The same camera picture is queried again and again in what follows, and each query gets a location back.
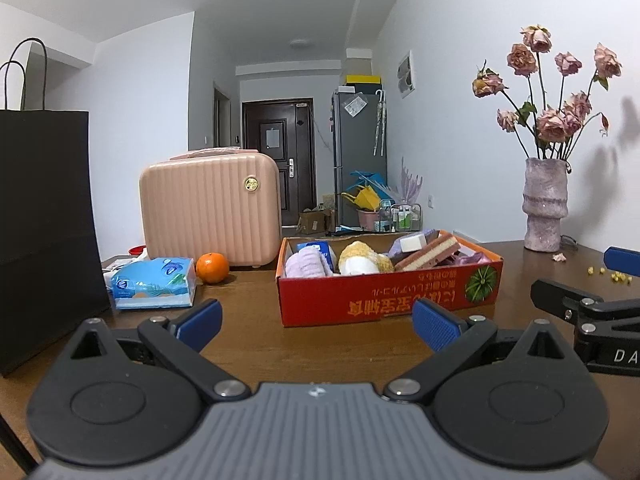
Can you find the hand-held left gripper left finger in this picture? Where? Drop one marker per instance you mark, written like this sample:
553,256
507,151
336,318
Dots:
200,325

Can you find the white folded umbrella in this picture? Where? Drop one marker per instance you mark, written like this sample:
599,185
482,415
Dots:
383,125
376,130

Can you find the yellow box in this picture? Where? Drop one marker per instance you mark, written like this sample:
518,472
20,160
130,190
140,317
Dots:
362,79

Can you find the blue plastic rack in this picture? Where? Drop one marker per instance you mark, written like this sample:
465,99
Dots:
372,178

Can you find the fallen pink petal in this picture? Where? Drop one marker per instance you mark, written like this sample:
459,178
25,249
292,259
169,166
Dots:
559,258

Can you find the red cardboard box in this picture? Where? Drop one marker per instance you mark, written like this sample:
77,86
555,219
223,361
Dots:
375,300

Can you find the clear plastic pouch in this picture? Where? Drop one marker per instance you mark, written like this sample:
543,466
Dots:
355,106

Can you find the black paper bag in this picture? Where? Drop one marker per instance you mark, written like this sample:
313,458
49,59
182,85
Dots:
45,235

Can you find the round ceiling light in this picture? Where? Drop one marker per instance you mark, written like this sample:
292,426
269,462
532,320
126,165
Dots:
300,44

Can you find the yellow fluffy plush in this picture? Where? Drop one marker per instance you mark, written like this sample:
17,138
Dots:
360,255

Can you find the white wall electrical panel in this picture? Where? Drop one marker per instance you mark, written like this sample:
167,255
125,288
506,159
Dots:
406,75

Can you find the blue tissue pack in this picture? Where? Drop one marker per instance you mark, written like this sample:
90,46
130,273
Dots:
150,285

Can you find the purple feather decoration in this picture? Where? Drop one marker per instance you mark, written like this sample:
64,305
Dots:
411,185

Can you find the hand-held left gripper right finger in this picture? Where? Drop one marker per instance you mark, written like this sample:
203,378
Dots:
437,325

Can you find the white paper notice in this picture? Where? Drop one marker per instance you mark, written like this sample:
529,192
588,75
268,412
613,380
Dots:
272,138

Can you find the pink layered sponge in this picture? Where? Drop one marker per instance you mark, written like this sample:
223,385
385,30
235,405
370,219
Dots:
430,252

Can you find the white paper card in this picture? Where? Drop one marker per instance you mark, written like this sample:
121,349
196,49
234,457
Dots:
120,264

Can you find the pink bucket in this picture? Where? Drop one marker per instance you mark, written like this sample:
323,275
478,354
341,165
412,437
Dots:
368,220

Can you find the brown cardboard floor box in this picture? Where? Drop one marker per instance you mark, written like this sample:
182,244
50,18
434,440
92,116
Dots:
315,221

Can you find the orange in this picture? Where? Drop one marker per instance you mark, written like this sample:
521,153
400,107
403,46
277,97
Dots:
212,267

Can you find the interior side door frame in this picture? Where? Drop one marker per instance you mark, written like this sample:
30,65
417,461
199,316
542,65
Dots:
222,120

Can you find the pink textured vase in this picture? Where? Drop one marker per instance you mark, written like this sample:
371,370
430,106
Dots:
545,210

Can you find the dark brown entrance door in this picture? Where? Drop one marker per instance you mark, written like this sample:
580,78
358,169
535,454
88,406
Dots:
297,160

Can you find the blue green floor packets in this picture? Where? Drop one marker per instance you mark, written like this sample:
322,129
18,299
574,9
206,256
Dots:
349,230

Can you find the lavender towel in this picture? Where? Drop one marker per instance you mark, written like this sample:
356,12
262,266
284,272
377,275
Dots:
307,262

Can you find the dried pink rose bouquet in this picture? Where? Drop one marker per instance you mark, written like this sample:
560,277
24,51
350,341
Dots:
552,125

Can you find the grey refrigerator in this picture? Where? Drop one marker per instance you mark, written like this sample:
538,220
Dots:
357,160

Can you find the yellow foam crumbs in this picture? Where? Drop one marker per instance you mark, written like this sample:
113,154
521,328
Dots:
618,276

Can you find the purple cloth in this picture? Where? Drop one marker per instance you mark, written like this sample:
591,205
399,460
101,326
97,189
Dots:
475,259

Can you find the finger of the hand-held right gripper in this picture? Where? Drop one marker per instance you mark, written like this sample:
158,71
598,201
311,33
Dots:
620,260
555,294

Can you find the pink ribbed suitcase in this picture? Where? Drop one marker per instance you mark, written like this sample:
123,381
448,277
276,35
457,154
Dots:
200,210

